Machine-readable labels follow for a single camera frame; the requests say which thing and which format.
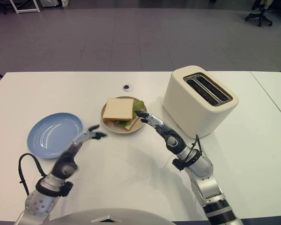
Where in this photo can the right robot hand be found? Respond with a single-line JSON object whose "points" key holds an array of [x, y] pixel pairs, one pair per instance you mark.
{"points": [[171, 138]]}

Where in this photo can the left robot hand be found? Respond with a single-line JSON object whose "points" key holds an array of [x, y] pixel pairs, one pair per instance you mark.
{"points": [[65, 161]]}

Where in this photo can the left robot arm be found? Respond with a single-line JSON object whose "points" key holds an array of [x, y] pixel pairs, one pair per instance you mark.
{"points": [[38, 201]]}

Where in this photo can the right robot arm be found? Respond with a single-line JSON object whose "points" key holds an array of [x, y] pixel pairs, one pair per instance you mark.
{"points": [[206, 185]]}

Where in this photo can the blue plate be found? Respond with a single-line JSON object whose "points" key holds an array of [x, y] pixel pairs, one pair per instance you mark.
{"points": [[53, 136]]}

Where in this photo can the bread slice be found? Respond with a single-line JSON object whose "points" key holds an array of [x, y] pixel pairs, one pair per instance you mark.
{"points": [[118, 109], [132, 124]]}

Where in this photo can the cream toaster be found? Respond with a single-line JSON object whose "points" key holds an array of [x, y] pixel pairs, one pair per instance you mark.
{"points": [[199, 103]]}

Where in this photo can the green lettuce leaf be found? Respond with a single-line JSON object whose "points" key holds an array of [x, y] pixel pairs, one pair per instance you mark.
{"points": [[138, 106]]}

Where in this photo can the beige plate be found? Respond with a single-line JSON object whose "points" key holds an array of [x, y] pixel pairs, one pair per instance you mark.
{"points": [[114, 127]]}

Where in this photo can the robot body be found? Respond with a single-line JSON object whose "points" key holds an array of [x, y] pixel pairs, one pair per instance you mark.
{"points": [[121, 216]]}

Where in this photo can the black office chair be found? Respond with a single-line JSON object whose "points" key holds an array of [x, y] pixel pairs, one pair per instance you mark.
{"points": [[260, 14]]}

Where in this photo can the white metal frame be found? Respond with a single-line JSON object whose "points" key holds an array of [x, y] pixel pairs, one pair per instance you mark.
{"points": [[25, 5]]}

